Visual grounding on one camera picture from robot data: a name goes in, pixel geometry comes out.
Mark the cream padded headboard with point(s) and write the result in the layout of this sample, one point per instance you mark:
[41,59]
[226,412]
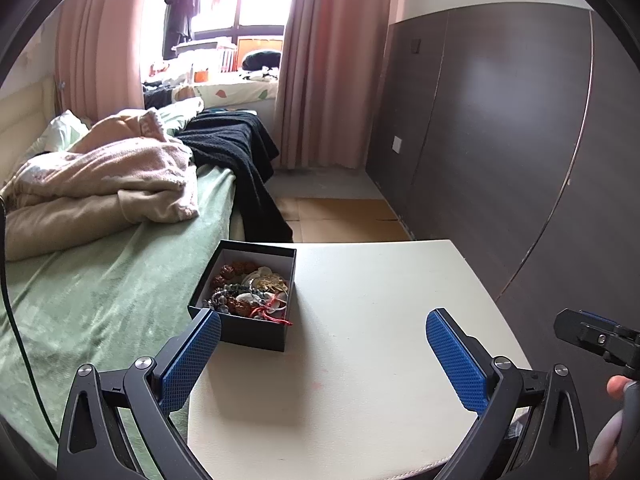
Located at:
[22,120]

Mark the leaf print cushion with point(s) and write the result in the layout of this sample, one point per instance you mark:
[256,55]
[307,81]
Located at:
[235,92]

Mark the cardboard sheet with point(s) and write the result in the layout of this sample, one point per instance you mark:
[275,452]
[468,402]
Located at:
[340,217]

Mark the white wall socket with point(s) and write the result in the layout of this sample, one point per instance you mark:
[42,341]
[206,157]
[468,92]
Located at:
[397,144]

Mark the black bag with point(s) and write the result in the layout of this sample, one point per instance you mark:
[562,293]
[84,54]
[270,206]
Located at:
[261,59]

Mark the green bed sheet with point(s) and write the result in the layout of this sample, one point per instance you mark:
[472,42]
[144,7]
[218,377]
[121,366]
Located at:
[115,280]

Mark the row of books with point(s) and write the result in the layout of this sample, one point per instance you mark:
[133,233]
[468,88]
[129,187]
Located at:
[229,59]

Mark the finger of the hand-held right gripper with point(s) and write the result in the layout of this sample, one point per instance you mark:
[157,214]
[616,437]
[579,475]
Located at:
[575,327]

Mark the black cloth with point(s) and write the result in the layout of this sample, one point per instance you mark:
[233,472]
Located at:
[240,155]

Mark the pale green pillow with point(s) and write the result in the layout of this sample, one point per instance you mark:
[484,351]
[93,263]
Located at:
[62,132]

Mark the beige blanket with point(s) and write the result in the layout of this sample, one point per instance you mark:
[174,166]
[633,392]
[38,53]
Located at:
[100,185]

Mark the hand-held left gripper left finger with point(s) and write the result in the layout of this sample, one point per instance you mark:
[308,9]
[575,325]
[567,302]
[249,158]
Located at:
[192,360]

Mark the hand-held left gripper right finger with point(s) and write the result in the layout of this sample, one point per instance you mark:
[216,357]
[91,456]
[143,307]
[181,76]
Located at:
[455,360]

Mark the pink curtain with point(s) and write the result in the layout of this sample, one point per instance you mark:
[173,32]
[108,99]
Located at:
[100,40]
[330,60]

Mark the hanging dark clothes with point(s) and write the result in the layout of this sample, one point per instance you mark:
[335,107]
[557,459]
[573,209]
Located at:
[182,5]

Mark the person's right hand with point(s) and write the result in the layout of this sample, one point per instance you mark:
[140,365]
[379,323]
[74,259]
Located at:
[607,435]

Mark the black jewelry box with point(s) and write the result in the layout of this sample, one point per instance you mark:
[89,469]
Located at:
[260,337]

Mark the translucent white shell ornament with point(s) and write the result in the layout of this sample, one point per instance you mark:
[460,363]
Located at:
[257,280]

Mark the orange cup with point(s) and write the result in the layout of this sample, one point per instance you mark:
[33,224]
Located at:
[201,76]

